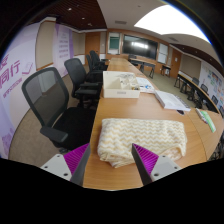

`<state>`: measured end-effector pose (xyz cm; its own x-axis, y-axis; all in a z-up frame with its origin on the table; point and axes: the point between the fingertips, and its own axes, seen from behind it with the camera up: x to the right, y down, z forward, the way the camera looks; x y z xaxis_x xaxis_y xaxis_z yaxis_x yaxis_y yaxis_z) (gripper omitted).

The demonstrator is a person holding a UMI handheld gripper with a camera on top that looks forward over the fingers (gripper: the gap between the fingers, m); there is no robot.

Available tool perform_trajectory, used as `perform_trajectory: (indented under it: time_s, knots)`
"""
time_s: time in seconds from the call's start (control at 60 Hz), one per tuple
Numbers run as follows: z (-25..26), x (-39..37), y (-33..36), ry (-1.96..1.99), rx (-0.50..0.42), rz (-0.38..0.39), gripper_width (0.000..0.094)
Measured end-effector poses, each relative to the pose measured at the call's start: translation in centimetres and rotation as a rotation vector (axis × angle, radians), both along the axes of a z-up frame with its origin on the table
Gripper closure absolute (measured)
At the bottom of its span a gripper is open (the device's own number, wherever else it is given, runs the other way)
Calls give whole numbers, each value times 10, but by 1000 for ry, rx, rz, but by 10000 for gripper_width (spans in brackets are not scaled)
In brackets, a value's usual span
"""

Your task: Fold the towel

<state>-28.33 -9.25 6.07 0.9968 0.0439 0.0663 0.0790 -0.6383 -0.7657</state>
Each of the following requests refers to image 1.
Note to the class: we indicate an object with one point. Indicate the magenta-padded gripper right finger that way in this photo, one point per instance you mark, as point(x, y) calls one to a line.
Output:
point(146, 158)

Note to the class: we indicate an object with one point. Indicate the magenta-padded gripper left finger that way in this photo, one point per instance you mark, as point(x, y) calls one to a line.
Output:
point(75, 159)

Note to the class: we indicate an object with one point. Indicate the cream zigzag towel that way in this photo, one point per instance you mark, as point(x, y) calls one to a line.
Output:
point(143, 135)

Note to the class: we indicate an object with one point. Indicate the black mesh office chair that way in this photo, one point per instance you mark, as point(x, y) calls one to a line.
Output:
point(73, 126)
point(78, 75)

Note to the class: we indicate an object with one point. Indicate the thick white book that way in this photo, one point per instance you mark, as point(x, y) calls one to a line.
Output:
point(170, 100)

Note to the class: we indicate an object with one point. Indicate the small white and blue box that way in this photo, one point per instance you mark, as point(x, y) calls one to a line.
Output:
point(146, 89)

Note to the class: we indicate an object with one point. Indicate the white pen box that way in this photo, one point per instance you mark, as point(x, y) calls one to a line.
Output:
point(200, 114)

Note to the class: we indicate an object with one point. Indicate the green booklet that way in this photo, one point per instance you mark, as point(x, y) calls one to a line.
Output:
point(208, 120)

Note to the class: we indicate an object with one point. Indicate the white open cardboard box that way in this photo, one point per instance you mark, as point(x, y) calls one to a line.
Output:
point(116, 90)

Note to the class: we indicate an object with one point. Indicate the white printed paper sheet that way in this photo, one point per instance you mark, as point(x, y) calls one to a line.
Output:
point(143, 81)

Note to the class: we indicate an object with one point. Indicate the row of desks with chairs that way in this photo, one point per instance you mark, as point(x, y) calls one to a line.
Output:
point(195, 86)

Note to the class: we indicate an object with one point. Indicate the small wooden desk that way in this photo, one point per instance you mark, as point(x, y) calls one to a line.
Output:
point(165, 67)

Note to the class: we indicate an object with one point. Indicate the black-legged wooden desk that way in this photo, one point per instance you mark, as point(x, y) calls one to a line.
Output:
point(143, 62)

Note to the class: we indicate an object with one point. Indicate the brown wooden door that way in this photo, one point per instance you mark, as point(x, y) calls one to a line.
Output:
point(92, 43)
point(175, 63)

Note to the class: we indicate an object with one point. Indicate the row of black office chairs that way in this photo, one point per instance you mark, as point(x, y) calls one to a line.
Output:
point(96, 60)

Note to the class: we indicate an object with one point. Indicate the large ceiling light panel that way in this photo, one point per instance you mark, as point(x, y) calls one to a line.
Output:
point(166, 21)

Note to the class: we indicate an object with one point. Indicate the colourful wall posters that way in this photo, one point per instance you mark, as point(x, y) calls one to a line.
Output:
point(213, 80)

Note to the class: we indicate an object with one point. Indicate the white wall board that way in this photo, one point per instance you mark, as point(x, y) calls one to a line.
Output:
point(162, 53)

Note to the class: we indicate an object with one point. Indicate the large black wall screen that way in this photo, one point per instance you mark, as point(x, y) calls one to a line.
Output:
point(140, 46)

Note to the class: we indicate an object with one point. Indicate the purple wall banner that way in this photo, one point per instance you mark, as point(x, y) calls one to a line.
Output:
point(63, 45)

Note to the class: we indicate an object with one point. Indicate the green framed wall board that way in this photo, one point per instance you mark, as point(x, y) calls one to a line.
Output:
point(113, 43)

